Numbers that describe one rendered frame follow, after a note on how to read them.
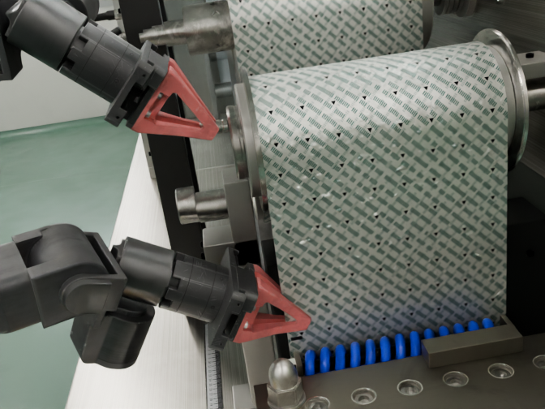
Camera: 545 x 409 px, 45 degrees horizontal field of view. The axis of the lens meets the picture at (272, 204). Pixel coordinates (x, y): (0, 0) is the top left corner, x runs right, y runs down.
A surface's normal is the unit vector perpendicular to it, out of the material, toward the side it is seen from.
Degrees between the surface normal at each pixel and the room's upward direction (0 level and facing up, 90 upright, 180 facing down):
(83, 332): 69
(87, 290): 104
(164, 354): 0
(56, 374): 0
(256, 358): 90
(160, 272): 62
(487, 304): 90
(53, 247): 23
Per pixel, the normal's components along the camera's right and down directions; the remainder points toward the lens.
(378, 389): -0.13, -0.92
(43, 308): 0.52, 0.49
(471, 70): -0.02, -0.44
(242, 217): 0.11, 0.37
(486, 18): -0.99, 0.16
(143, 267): 0.30, -0.17
